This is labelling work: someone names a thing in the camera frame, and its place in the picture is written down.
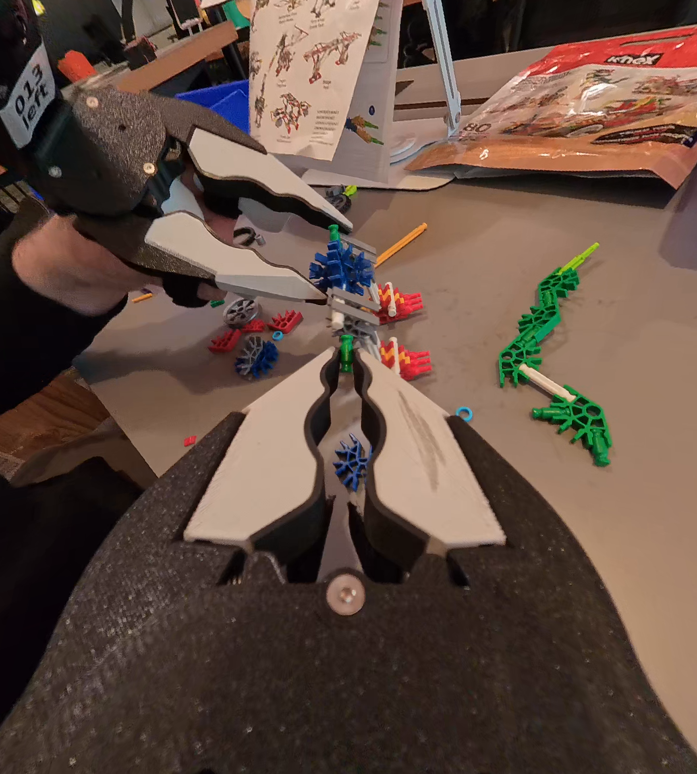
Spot orange toy package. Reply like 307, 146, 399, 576
405, 15, 697, 190

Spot person's left forearm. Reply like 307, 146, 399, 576
0, 200, 130, 440

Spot blue bin with marker tag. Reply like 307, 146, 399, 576
174, 79, 251, 135

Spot green toy connector chain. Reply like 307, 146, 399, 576
496, 242, 614, 468

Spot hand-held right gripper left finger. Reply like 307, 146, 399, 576
183, 347, 335, 552

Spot multicoloured construction toy model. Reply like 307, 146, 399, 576
308, 227, 433, 383

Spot long yellow rod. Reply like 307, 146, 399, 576
374, 222, 429, 269

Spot person's dark pants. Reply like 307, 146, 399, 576
0, 456, 165, 757

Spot person's left hand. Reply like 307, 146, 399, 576
12, 214, 239, 316

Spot wooden office desk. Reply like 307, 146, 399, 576
116, 21, 241, 94

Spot blue snowflake connector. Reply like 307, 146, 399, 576
332, 434, 374, 492

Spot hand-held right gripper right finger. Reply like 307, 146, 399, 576
353, 350, 508, 555

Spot toy instruction sheet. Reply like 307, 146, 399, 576
247, 0, 381, 162

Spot blue and grey snowflake connectors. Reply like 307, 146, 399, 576
234, 335, 280, 381

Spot orange traffic cone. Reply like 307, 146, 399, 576
56, 50, 99, 83

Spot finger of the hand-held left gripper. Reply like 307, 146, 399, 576
185, 127, 355, 235
143, 209, 329, 306

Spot white instruction booklet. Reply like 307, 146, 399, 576
300, 0, 405, 189

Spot grey wheel hub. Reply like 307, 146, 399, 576
222, 297, 263, 331

